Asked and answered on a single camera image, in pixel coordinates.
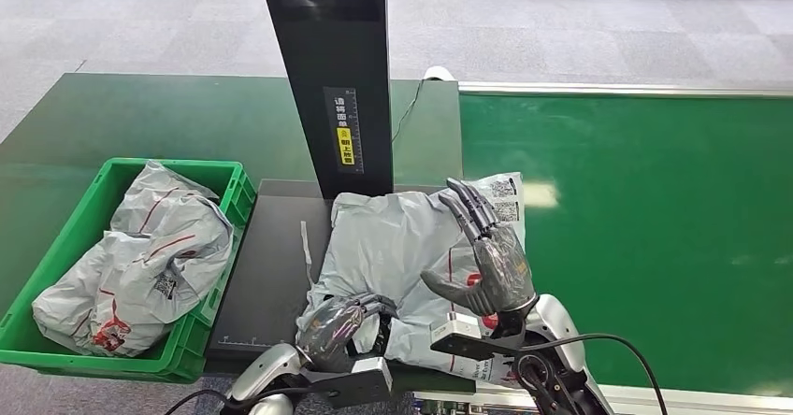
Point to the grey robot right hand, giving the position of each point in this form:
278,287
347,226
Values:
498,270

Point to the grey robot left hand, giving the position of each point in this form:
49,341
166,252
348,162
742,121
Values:
334,332

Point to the grey package with black print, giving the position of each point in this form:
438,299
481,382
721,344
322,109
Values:
384,245

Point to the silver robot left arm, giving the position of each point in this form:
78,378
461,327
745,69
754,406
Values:
266,372

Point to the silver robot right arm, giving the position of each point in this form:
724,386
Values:
557,338

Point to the black weighing device column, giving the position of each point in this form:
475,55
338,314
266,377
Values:
334,40

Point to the green plastic basket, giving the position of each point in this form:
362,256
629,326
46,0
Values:
68,226

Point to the grey courier bag red line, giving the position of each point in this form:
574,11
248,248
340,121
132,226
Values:
183,232

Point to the green conveyor belt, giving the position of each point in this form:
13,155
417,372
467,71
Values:
681,226

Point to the black yellow ruler label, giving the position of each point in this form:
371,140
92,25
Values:
344,130

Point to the grey courier bag red logo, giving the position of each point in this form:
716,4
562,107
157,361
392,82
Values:
93,301

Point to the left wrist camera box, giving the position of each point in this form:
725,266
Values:
359,384

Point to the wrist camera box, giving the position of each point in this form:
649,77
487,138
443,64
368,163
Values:
359,384
464,338

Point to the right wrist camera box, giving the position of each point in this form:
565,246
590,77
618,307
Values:
464,338

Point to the aluminium conveyor rail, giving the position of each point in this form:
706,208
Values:
650,89
712,403

